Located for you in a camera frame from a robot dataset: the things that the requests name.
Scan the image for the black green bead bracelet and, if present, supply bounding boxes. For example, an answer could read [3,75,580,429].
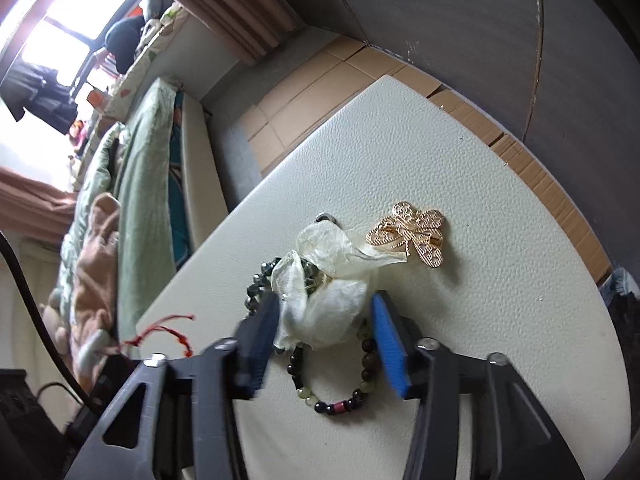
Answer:
[285,320,384,417]

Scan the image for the translucent white pouch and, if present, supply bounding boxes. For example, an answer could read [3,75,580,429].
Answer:
[271,220,407,350]

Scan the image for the pink fleece blanket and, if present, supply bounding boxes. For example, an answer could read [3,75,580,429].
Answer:
[39,193,120,392]

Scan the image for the gold butterfly brooch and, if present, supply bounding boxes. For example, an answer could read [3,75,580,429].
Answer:
[366,202,445,269]

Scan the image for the bed with green sheet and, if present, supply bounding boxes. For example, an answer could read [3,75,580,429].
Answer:
[39,77,229,396]

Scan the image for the green quilt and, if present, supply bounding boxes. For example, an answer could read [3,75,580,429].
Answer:
[55,122,125,311]

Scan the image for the pink curtain left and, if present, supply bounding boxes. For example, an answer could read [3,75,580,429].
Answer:
[0,167,76,244]

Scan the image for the pink curtain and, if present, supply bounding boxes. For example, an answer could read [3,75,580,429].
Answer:
[175,0,303,65]
[0,167,76,244]

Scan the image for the dark hanging clothes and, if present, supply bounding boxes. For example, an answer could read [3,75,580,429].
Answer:
[1,60,77,134]

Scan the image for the flattened cardboard sheets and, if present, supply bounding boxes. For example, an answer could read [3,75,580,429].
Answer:
[238,34,614,286]

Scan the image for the black bag on sill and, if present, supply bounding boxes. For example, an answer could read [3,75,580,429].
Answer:
[104,15,144,75]

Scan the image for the pink curtain right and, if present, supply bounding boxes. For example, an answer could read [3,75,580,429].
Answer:
[175,0,303,65]

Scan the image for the black cable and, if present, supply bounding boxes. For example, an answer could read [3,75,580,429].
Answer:
[0,228,97,416]

